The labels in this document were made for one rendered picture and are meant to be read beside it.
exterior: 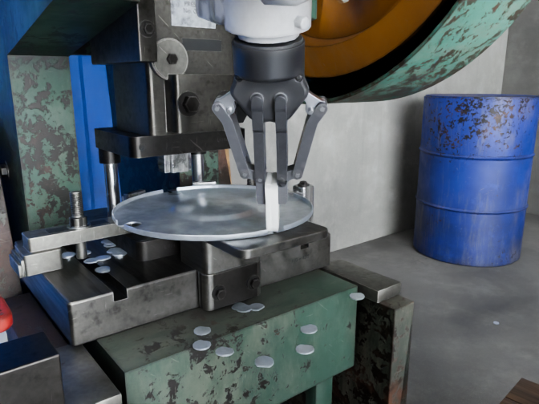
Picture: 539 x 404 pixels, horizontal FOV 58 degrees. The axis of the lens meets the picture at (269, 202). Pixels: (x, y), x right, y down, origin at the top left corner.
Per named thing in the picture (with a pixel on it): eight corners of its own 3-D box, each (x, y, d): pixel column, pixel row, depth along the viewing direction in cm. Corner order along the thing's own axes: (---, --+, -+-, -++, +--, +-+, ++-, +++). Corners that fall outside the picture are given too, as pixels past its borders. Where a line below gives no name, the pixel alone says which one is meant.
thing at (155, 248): (249, 236, 85) (249, 219, 84) (139, 262, 73) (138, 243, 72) (201, 216, 97) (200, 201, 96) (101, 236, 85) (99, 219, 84)
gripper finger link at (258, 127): (264, 96, 52) (250, 96, 52) (264, 187, 58) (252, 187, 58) (267, 83, 55) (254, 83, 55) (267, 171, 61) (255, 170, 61)
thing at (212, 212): (354, 214, 70) (354, 209, 70) (172, 259, 53) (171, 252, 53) (239, 182, 92) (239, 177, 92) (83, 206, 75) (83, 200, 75)
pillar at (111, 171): (123, 220, 83) (117, 138, 80) (111, 223, 82) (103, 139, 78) (119, 218, 85) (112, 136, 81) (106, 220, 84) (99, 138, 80)
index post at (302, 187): (314, 236, 85) (315, 181, 83) (301, 239, 83) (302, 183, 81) (303, 232, 87) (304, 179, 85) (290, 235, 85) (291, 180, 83)
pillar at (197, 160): (207, 205, 93) (204, 131, 90) (196, 208, 92) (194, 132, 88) (201, 203, 95) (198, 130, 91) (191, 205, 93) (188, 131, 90)
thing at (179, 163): (193, 170, 81) (192, 147, 80) (167, 174, 78) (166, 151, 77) (184, 167, 83) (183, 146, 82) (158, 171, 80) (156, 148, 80)
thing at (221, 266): (328, 320, 67) (331, 224, 64) (245, 354, 59) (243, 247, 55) (227, 266, 86) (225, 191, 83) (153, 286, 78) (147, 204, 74)
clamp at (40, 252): (136, 252, 77) (131, 187, 74) (19, 278, 67) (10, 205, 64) (122, 242, 81) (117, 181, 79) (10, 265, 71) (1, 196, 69)
